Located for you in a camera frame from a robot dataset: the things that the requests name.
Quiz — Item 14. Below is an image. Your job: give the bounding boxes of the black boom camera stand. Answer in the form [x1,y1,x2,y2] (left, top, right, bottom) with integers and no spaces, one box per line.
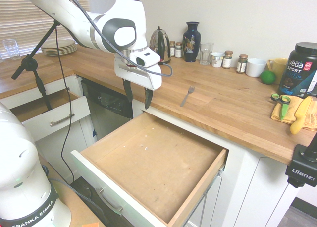
[11,18,63,112]

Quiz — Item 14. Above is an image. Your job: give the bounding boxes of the green lime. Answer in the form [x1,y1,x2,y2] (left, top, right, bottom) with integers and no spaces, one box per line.
[259,70,277,85]

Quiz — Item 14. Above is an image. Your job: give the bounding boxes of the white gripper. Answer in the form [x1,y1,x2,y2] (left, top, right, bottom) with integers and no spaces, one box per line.
[113,54,163,110]

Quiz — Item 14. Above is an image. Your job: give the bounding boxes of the white kitchen cabinet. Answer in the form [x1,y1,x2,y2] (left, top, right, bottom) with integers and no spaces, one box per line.
[0,74,317,227]

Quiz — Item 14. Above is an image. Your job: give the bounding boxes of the grey braided cable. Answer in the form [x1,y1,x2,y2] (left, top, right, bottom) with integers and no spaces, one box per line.
[60,0,173,78]

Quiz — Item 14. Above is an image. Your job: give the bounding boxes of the silver metal fork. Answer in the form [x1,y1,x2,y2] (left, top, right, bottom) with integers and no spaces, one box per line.
[180,85,196,108]

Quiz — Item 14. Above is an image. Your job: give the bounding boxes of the small white patterned cup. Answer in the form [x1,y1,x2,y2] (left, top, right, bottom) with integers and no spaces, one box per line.
[211,52,225,68]

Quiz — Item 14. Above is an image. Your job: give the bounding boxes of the yellow folded cloth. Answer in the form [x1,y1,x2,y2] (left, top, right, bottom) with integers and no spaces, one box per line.
[270,95,317,132]

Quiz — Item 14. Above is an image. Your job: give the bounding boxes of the plain white mug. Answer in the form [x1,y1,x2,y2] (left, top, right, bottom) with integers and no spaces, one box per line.
[246,58,267,78]

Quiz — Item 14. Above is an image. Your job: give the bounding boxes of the yellow knife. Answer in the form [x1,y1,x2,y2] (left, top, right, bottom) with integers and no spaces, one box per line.
[289,96,314,135]

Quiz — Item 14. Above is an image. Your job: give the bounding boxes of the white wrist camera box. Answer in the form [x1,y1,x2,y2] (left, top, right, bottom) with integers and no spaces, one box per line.
[128,48,161,68]

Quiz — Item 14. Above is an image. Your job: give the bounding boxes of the clear tumbler glass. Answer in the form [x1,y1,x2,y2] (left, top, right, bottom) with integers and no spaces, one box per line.
[2,39,21,60]

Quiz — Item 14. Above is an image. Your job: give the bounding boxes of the clear ribbed drinking glass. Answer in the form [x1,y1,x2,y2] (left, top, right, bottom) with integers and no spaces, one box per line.
[199,42,215,66]

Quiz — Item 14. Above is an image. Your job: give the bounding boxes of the stainless steel dishwasher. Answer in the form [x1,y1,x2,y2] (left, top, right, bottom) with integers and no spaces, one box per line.
[80,77,134,141]

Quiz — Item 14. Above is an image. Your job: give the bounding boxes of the yellow mug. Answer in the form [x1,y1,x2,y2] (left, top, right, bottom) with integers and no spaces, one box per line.
[266,58,289,82]

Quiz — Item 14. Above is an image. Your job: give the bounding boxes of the dark blue painted vase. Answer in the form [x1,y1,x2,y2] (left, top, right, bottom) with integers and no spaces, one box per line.
[182,21,201,63]

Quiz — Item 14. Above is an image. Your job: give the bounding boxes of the small open white drawer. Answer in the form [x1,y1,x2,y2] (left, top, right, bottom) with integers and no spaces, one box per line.
[9,88,91,142]

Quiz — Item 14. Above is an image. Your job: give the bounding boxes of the green handled scissors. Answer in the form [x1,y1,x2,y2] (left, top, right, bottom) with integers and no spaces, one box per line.
[270,93,291,121]

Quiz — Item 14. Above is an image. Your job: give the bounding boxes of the wooden robot mounting table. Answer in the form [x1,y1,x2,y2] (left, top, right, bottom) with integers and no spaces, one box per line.
[37,154,106,227]

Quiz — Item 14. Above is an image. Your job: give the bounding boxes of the steel kettle black handle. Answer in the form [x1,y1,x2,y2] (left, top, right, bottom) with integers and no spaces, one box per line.
[149,26,172,65]

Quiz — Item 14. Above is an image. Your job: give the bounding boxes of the stack of beige plates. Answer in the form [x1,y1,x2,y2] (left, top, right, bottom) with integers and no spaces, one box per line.
[40,39,78,57]

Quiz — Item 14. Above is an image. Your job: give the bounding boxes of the large open wooden drawer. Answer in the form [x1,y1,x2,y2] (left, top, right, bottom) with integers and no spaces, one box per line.
[70,111,230,227]

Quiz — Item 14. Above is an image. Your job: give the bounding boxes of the black Ulanzi clamp stand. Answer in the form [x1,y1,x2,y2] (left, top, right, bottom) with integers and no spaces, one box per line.
[284,131,317,188]

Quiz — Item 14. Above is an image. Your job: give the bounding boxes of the thin black cable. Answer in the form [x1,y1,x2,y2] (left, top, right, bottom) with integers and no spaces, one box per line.
[54,26,76,183]

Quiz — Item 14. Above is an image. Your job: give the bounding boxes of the black Vega protein tub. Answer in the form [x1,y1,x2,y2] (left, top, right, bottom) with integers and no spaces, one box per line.
[277,42,317,99]

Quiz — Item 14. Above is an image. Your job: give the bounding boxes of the window blinds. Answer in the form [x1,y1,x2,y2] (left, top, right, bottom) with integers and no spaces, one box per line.
[0,0,89,57]

